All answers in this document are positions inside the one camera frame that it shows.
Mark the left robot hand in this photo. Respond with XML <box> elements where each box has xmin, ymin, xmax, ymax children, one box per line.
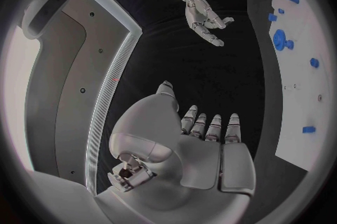
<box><xmin>93</xmin><ymin>80</ymin><xmax>257</xmax><ymax>224</ymax></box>

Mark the blue gear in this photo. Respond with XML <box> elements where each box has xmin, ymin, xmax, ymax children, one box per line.
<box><xmin>272</xmin><ymin>29</ymin><xmax>295</xmax><ymax>52</ymax></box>

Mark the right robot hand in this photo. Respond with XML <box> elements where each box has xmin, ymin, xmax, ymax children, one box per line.
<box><xmin>184</xmin><ymin>0</ymin><xmax>235</xmax><ymax>47</ymax></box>

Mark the white task board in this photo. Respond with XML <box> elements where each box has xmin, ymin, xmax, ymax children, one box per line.
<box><xmin>267</xmin><ymin>0</ymin><xmax>331</xmax><ymax>172</ymax></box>

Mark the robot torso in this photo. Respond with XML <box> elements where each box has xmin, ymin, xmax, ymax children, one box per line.
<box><xmin>3</xmin><ymin>0</ymin><xmax>144</xmax><ymax>197</ymax></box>

